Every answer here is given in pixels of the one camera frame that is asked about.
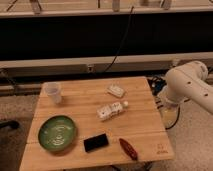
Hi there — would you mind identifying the green ceramic plate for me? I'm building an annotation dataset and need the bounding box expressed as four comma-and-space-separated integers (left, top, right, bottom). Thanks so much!
38, 115, 77, 152

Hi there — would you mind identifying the dark red oblong object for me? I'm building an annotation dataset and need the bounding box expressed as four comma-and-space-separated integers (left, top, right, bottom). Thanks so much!
119, 138, 138, 161

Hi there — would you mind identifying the black hanging cable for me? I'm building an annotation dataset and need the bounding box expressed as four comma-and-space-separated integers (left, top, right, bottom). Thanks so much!
103, 5, 135, 73

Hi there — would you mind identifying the black cable bundle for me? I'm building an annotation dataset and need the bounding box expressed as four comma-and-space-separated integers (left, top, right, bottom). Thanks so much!
148, 75, 167, 98

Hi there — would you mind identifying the small white packet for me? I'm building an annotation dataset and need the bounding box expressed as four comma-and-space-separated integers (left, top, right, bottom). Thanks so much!
107, 84, 125, 98

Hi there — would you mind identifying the white plastic bottle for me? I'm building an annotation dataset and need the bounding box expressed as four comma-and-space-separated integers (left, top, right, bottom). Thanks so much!
97, 101, 129, 121

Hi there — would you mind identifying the black rectangular sponge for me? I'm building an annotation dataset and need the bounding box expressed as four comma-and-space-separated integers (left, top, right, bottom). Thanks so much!
83, 134, 109, 152

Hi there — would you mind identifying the clear plastic cup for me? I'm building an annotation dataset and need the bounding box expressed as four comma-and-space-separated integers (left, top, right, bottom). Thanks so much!
44, 82, 62, 104

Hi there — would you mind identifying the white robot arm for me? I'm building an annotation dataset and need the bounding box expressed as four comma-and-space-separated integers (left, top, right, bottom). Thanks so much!
157, 61, 213, 129

